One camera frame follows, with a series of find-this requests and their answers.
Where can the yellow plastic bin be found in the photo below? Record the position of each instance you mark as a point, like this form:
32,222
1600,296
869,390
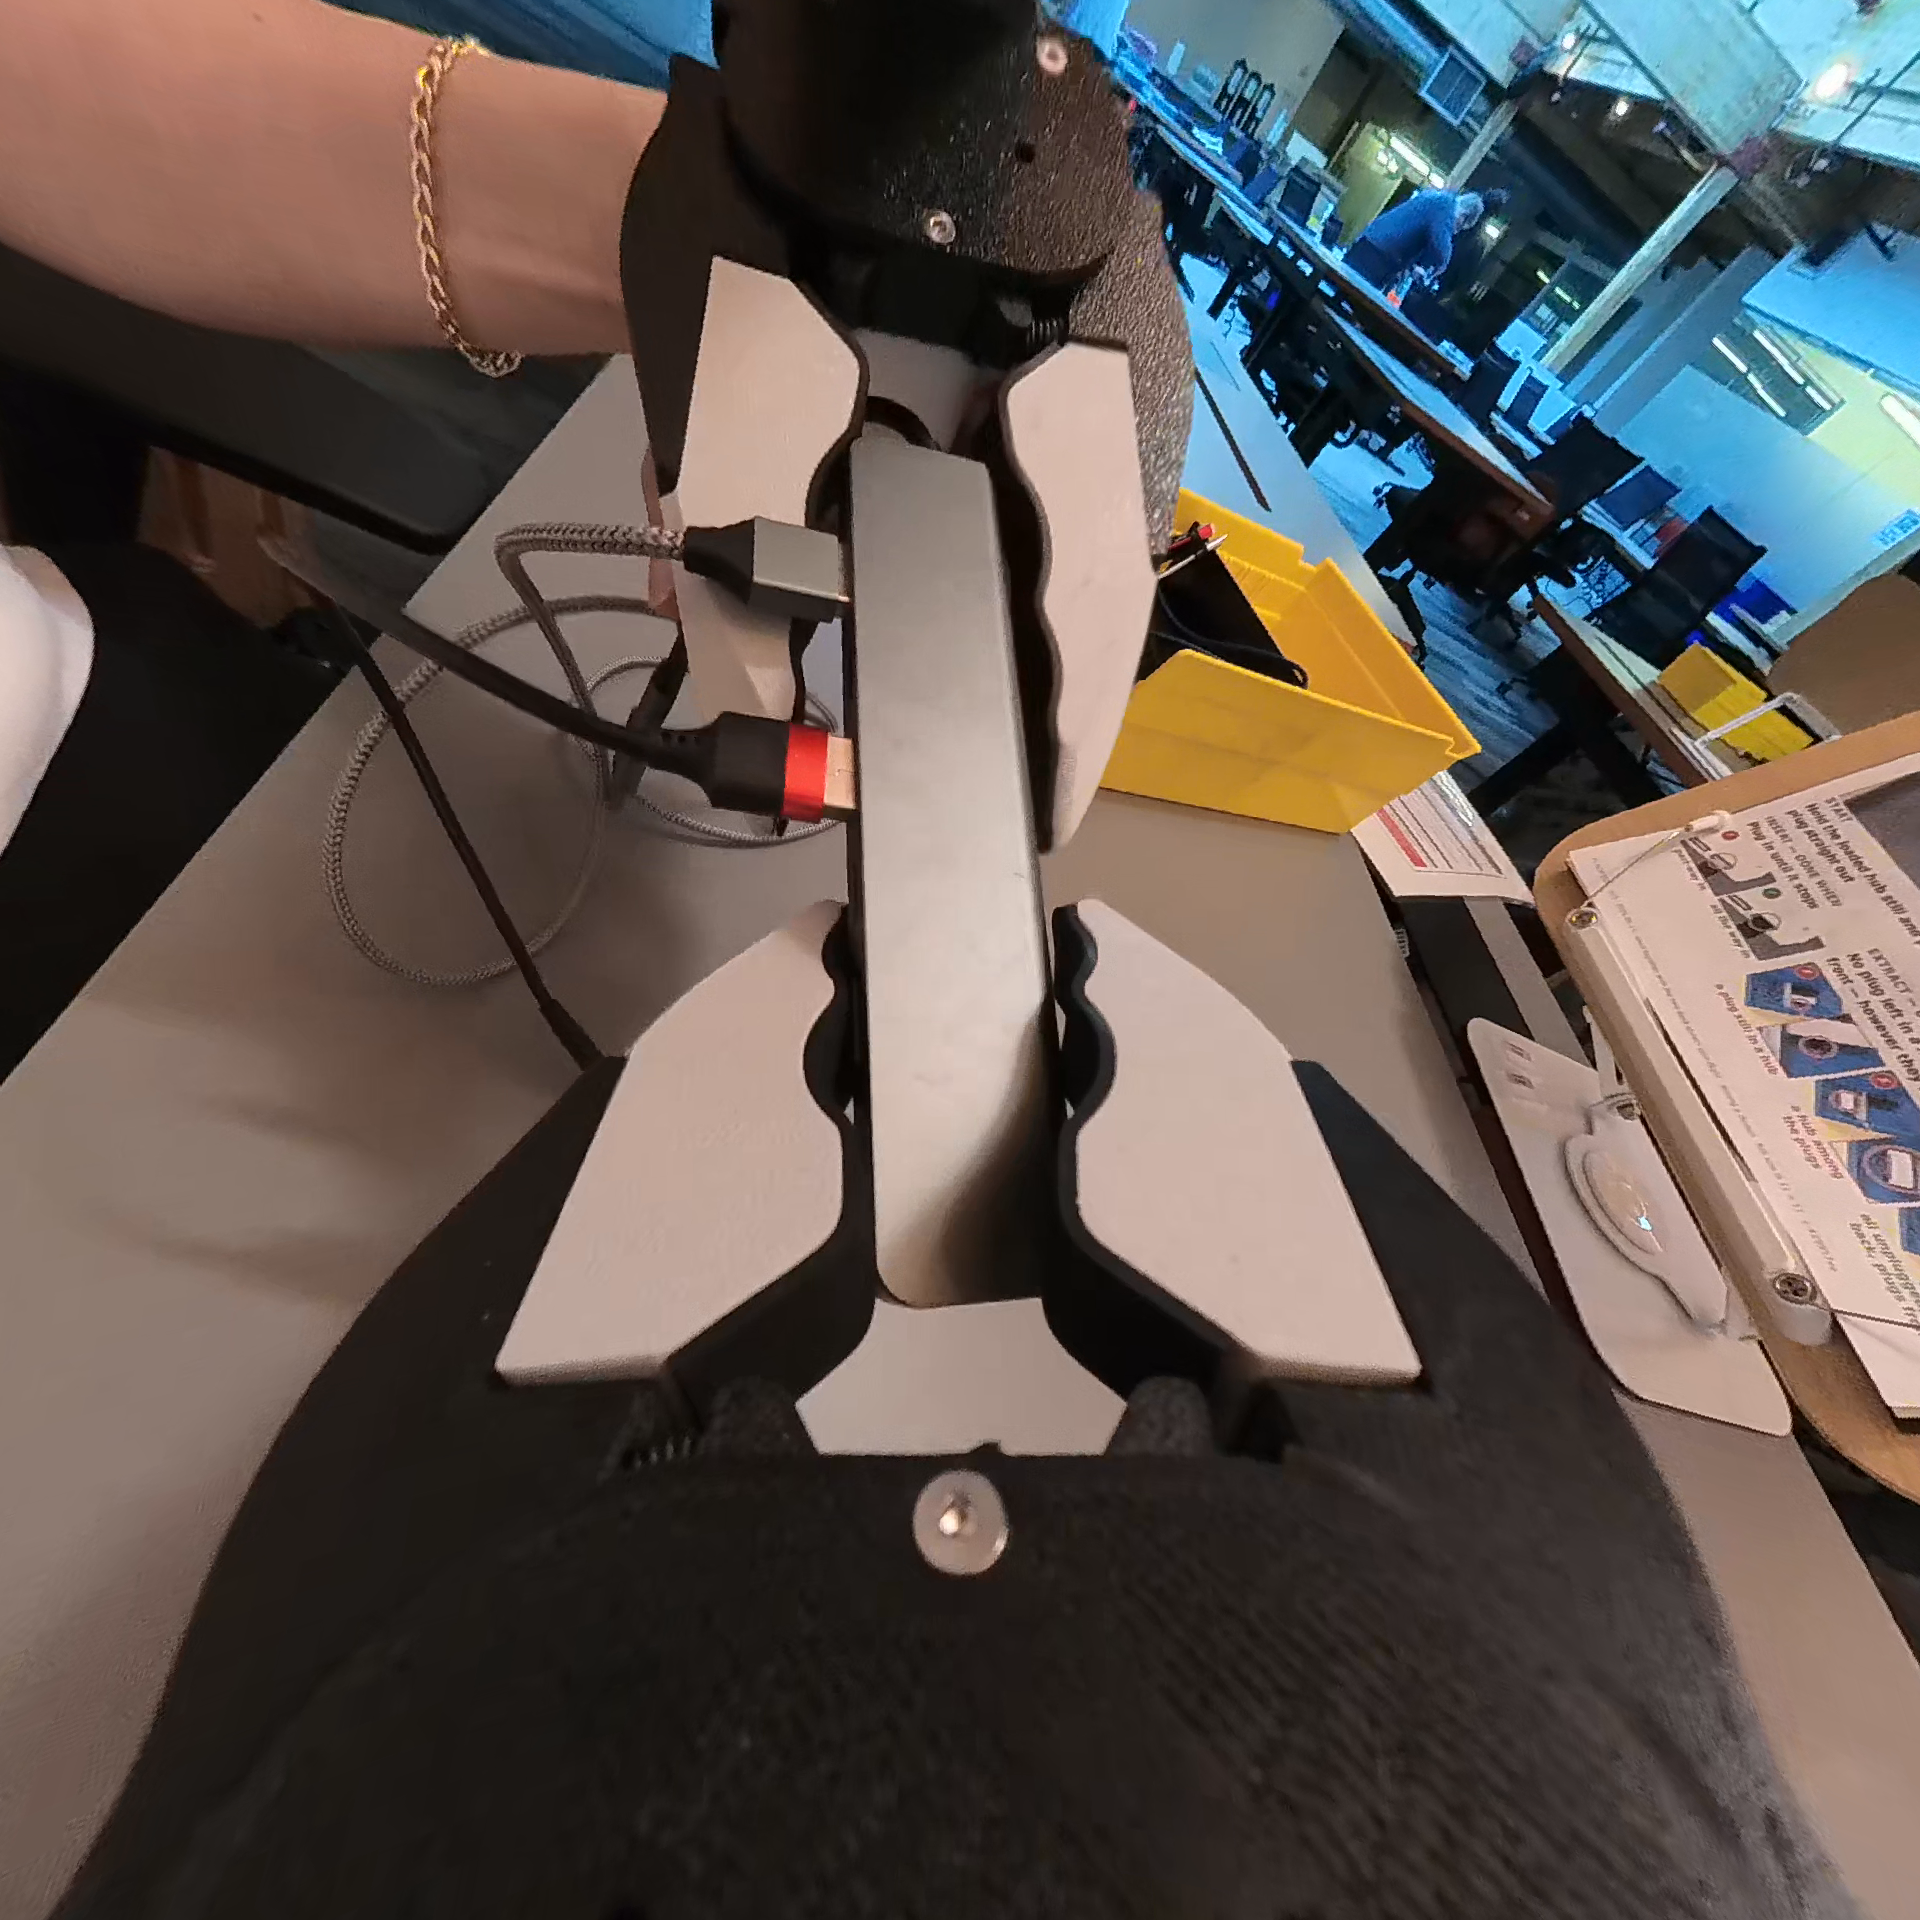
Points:
1724,698
1290,750

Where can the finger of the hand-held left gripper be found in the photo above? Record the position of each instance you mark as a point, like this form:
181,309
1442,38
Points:
749,390
1096,599

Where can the person's left forearm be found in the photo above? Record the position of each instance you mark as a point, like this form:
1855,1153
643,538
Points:
195,165

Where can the person's left hand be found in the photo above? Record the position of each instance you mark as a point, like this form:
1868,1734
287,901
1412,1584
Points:
570,212

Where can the grey usb hub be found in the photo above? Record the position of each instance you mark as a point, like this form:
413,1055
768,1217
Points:
944,901

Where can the printed instruction sheet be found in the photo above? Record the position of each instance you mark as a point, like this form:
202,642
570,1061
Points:
1800,1020

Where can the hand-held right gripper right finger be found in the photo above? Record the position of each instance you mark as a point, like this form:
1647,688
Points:
1229,1185

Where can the group of black office chairs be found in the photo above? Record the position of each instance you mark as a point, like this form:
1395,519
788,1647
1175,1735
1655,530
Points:
1589,525

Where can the long wooden table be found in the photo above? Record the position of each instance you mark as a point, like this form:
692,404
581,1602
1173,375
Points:
1395,375

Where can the instruction sheet on wooden stand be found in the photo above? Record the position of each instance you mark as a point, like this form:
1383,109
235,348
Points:
1605,932

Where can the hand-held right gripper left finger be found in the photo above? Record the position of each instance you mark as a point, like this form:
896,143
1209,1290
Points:
691,1185

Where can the white sheet red label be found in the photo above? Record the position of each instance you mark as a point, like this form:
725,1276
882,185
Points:
1440,840

